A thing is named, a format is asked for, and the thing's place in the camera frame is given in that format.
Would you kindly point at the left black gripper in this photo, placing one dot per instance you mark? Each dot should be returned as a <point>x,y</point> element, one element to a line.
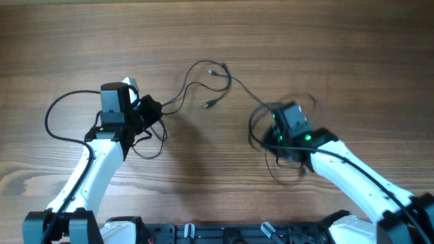
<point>152,107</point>

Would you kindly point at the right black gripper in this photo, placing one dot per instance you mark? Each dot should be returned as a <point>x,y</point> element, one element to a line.
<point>274,139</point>

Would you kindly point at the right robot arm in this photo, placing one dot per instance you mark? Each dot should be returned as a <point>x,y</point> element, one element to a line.
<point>395,215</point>

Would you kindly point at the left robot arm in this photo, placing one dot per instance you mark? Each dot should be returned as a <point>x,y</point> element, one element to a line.
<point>73,212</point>

